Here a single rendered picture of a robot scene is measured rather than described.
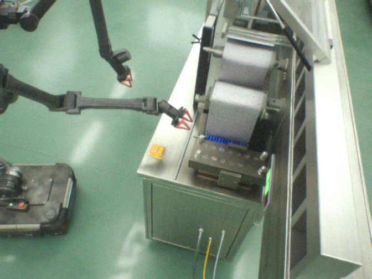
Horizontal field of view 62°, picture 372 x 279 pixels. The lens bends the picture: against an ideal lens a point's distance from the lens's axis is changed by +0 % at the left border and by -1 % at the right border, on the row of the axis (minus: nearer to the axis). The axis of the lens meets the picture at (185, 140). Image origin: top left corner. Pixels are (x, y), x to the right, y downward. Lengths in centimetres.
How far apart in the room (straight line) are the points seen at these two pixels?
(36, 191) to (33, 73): 181
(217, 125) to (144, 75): 222
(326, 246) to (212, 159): 94
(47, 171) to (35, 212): 34
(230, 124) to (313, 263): 98
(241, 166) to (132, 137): 164
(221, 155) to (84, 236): 134
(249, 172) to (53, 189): 149
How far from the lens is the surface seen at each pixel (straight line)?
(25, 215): 242
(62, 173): 253
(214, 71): 230
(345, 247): 72
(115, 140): 298
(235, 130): 159
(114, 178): 272
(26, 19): 174
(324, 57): 117
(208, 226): 192
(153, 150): 169
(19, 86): 143
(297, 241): 92
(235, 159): 156
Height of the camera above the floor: 223
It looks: 49 degrees down
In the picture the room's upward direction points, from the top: 7 degrees clockwise
